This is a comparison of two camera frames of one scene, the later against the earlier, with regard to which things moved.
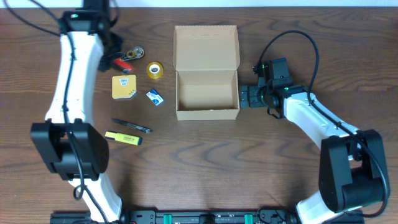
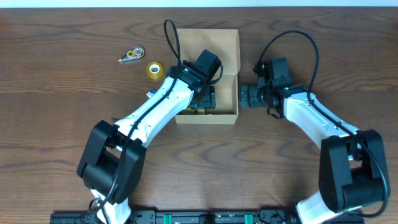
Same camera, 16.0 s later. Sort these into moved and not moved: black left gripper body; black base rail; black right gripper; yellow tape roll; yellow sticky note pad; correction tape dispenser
Moved: yellow sticky note pad; black left gripper body
Not moved: black right gripper; black base rail; correction tape dispenser; yellow tape roll
